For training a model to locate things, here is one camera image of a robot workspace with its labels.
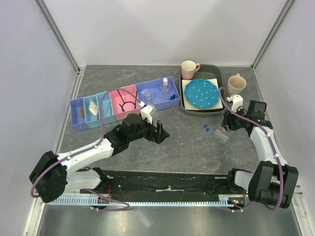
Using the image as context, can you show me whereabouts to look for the brown wooden spatula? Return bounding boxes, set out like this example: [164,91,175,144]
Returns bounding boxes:
[78,106,84,127]

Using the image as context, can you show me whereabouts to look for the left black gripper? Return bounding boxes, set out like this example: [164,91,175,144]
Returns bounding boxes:
[128,115,169,144]

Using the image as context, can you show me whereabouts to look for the small glass beaker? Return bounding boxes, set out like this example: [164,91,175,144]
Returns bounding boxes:
[144,90,153,105]

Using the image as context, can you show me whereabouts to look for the light blue cable duct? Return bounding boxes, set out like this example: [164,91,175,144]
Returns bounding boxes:
[47,194,243,207]

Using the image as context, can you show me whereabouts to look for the clear test tube rack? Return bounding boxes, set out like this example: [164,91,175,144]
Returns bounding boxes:
[215,126,234,142]

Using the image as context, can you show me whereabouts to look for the bag of cotton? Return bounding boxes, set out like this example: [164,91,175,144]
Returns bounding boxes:
[89,99,98,118]

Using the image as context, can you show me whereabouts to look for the light blue bin right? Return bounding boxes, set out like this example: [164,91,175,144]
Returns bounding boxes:
[96,92,116,124]

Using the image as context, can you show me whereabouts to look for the black wire spring clamp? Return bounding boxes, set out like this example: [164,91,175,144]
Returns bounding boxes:
[117,89,137,112]

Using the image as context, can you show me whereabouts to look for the white square plate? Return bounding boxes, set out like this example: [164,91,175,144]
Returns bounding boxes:
[181,78,223,111]

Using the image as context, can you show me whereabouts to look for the blue polka dot plate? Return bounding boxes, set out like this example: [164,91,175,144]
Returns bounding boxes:
[184,79,220,110]

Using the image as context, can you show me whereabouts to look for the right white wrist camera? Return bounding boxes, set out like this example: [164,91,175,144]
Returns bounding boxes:
[226,94,244,112]

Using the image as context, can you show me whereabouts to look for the blue cap test tube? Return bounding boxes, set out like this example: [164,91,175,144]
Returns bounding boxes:
[199,128,209,138]

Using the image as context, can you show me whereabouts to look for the graduated cylinder blue base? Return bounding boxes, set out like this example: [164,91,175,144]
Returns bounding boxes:
[152,92,176,100]

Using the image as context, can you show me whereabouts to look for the cream floral mug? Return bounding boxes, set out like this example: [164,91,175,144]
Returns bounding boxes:
[227,73,247,94]

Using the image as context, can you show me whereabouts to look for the pink bin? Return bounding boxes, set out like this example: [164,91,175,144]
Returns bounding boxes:
[110,85,140,120]

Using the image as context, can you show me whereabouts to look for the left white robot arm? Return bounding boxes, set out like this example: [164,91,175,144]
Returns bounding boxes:
[29,114,170,203]

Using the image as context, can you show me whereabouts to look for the light blue bin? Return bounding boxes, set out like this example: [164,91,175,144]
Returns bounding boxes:
[96,92,116,124]
[83,95,100,128]

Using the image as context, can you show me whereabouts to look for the large purple bin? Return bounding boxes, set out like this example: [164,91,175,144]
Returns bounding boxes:
[135,76,181,111]

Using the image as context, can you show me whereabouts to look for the dark green tray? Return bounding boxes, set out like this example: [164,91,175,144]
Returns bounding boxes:
[179,64,225,117]

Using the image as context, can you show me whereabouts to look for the light blue bin left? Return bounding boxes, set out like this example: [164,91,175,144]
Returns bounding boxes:
[83,95,100,128]

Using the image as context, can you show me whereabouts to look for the small purple bin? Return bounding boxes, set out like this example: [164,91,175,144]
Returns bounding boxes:
[70,97,89,131]

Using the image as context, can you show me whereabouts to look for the pink mug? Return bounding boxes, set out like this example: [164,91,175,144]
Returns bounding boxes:
[181,60,201,80]

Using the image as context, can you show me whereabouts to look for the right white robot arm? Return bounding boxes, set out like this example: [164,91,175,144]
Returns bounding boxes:
[221,94,299,210]

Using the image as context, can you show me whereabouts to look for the glass flask white stopper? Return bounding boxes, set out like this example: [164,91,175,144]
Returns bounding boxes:
[159,78,172,95]

